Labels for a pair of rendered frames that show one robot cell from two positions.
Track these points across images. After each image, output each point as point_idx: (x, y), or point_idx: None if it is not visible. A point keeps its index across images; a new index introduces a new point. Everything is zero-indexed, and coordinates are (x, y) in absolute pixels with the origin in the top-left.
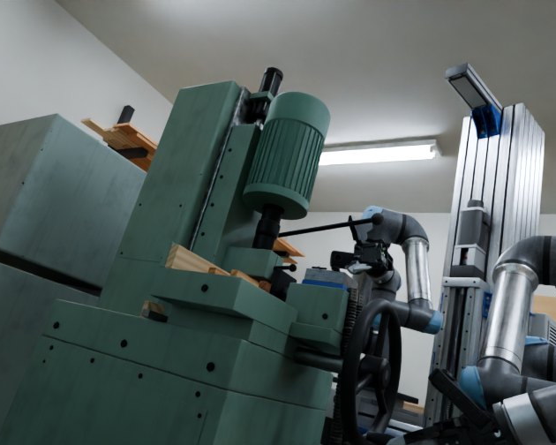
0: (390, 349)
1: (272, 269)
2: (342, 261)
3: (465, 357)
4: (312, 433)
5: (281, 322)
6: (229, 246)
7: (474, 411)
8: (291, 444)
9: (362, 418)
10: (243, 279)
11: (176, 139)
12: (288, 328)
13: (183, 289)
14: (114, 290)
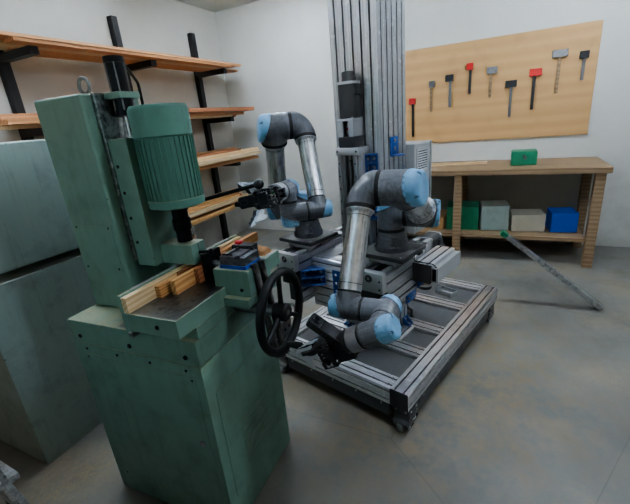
0: (291, 281)
1: (198, 254)
2: (248, 204)
3: None
4: None
5: (216, 306)
6: (161, 244)
7: (331, 339)
8: (254, 340)
9: (302, 264)
10: (176, 321)
11: (66, 163)
12: (222, 303)
13: (144, 327)
14: (100, 291)
